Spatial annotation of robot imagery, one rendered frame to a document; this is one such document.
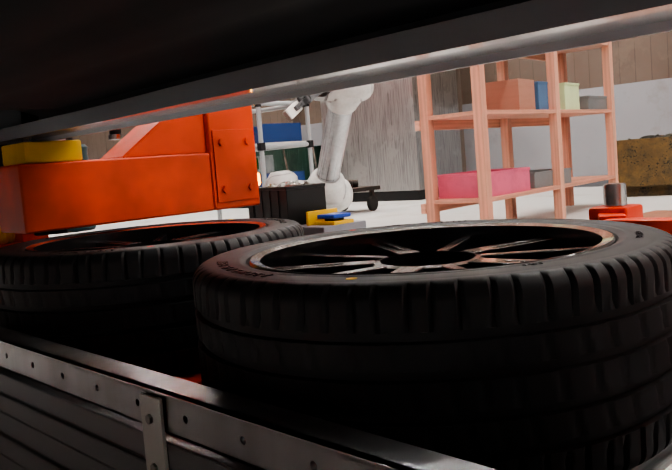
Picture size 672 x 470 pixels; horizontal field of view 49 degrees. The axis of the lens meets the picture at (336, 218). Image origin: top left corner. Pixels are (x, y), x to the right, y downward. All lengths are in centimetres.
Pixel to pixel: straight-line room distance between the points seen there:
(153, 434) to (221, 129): 133
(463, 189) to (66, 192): 399
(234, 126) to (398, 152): 814
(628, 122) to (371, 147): 338
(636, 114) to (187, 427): 963
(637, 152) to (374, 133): 379
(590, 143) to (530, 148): 87
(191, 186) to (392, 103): 833
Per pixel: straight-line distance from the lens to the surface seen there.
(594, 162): 1047
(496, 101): 600
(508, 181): 566
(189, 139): 206
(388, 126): 1030
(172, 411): 86
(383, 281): 77
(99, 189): 190
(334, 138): 305
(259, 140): 428
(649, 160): 823
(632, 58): 1031
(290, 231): 151
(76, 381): 106
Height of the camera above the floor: 63
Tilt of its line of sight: 4 degrees down
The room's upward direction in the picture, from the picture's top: 5 degrees counter-clockwise
